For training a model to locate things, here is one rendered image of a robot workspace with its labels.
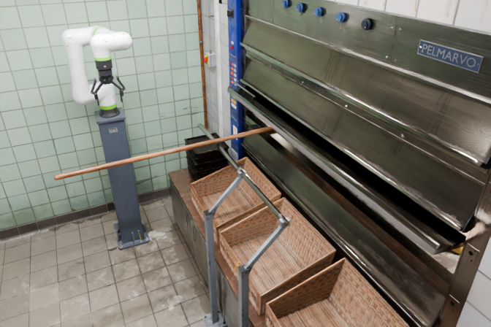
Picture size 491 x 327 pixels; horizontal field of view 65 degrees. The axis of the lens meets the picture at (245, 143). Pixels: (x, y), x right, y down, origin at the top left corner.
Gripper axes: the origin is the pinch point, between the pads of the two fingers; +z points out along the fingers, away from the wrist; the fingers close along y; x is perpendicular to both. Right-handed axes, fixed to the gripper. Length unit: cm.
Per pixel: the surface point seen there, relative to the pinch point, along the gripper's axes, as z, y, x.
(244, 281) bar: 61, -39, 111
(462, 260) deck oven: 18, -98, 172
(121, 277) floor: 149, 12, -8
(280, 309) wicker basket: 84, -57, 116
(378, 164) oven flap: 1, -95, 127
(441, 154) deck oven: -17, -97, 154
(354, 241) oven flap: 50, -97, 120
